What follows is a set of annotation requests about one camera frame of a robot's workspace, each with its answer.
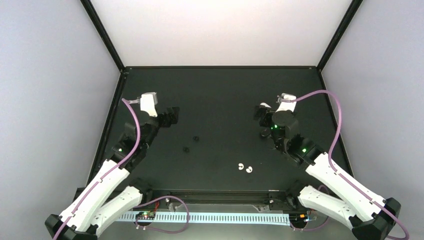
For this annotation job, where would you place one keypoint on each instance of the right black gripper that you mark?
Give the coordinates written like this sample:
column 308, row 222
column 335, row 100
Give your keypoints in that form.
column 258, row 110

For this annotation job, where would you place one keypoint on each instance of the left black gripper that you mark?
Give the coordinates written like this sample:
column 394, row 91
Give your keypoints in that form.
column 171, row 114

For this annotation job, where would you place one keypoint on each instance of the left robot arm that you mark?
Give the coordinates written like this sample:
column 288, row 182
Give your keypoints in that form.
column 94, row 210

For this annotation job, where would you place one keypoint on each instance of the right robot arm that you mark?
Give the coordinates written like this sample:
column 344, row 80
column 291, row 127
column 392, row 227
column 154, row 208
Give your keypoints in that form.
column 367, row 214

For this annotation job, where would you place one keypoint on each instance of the white charging case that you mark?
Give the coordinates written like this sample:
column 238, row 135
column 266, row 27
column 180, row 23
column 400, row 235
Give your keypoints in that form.
column 265, row 105

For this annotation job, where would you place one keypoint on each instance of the left circuit board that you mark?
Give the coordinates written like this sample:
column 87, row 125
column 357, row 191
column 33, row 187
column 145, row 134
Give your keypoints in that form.
column 145, row 216

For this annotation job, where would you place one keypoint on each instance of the circuit board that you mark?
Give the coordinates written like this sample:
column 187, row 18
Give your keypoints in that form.
column 145, row 216
column 296, row 218

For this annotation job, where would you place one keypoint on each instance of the right circuit board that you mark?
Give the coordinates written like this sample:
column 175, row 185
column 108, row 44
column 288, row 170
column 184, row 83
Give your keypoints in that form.
column 296, row 218

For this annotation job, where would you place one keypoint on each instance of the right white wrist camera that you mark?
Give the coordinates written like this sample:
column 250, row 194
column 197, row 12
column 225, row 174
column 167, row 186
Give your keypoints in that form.
column 287, row 102

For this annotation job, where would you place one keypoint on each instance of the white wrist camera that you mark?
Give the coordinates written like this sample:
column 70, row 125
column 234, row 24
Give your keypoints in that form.
column 148, row 102
column 287, row 102

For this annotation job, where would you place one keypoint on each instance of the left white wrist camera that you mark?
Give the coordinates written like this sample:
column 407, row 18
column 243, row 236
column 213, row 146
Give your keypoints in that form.
column 148, row 102

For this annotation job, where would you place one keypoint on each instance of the light blue cable duct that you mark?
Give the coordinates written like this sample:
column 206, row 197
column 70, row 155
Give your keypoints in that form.
column 279, row 219

